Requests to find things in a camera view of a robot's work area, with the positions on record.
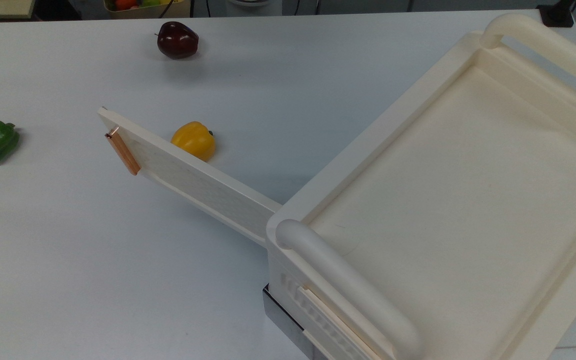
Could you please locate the cream cabinet door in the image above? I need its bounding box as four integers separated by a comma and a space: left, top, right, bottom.
97, 106, 283, 248

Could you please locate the yellow bell pepper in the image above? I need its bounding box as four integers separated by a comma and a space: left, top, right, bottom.
170, 121, 216, 163

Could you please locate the black pole with clamp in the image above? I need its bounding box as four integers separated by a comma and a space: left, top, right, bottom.
537, 0, 576, 28

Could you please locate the cream plastic cabinet with handles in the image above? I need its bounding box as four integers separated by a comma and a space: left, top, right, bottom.
265, 12, 576, 360

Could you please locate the copper door handle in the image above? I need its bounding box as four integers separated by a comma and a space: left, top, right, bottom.
104, 126, 142, 176

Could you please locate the tan basket of fruit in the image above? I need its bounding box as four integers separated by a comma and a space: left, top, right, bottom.
103, 0, 192, 20

